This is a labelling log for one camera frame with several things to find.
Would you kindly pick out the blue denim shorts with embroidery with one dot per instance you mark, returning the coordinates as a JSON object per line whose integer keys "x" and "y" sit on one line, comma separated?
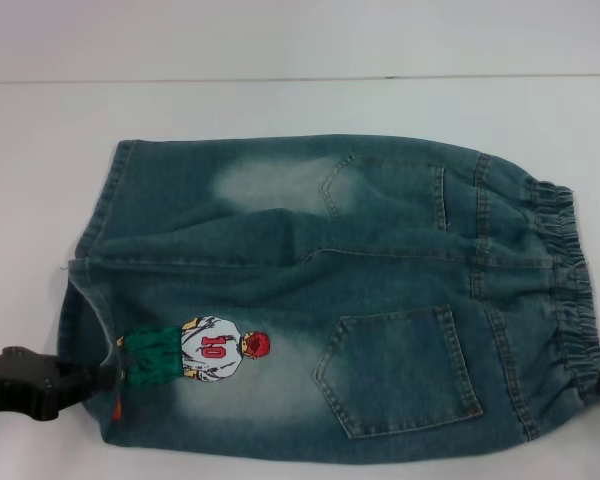
{"x": 305, "y": 280}

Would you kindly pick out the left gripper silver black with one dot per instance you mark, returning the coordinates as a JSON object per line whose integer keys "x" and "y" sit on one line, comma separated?
{"x": 15, "y": 382}

